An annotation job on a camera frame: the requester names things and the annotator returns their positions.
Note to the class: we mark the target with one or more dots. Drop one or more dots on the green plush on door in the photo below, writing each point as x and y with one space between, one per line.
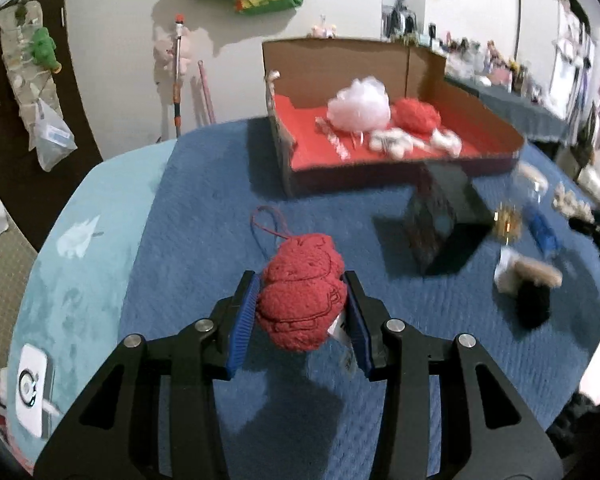
43 50

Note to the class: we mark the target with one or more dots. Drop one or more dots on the white fluffy soft item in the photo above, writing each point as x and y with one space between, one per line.
446 141

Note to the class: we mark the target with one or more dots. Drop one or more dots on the cardboard box red interior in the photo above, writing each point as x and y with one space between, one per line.
302 75

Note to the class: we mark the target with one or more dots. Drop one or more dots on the light teal cushion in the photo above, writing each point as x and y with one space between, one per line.
71 308

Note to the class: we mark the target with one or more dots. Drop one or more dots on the dark brown door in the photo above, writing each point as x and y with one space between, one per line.
35 198

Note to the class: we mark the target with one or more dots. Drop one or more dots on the beige round brush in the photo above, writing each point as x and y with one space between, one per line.
513 269

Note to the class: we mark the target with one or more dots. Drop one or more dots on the cream lace scrunchie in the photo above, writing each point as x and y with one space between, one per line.
569 206

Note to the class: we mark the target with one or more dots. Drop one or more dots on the white charger device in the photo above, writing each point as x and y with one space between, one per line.
30 390

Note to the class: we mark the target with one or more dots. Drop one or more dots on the red knitted bunny plush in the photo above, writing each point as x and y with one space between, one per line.
302 288

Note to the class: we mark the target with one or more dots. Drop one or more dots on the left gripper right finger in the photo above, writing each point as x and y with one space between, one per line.
488 431

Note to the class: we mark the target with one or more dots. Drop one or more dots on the table with dark cloth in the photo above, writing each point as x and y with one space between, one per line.
503 87

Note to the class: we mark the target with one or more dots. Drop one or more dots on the pink plush toy on wall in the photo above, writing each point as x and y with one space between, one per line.
323 30

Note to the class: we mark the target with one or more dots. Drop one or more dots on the glass jar with cork lid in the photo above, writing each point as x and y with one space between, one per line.
524 190

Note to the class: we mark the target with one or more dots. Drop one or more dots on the black rectangular box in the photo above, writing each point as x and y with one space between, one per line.
446 220

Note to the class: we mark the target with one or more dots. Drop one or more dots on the blue cloth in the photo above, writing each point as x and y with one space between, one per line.
542 233

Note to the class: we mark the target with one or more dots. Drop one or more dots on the black fluffy pompom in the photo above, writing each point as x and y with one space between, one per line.
532 305

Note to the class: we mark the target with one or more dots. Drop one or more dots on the red mesh bath pouf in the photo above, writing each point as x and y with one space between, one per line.
415 116

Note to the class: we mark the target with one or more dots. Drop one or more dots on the white mesh bath pouf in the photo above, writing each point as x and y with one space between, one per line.
362 107

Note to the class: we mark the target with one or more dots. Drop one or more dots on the white fluffy star scrunchie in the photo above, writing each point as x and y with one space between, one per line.
394 142

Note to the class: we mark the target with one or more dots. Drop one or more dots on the plastic bag on door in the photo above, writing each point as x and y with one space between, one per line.
53 139

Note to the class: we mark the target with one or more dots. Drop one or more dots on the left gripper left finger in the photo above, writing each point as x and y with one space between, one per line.
111 430

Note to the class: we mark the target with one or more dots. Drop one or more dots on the pink plush behind pole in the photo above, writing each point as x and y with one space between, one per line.
164 52

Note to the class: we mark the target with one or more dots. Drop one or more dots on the orange-tipped pole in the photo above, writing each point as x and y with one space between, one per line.
177 55

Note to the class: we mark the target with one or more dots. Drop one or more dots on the white tag miffy label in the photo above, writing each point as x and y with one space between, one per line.
337 332

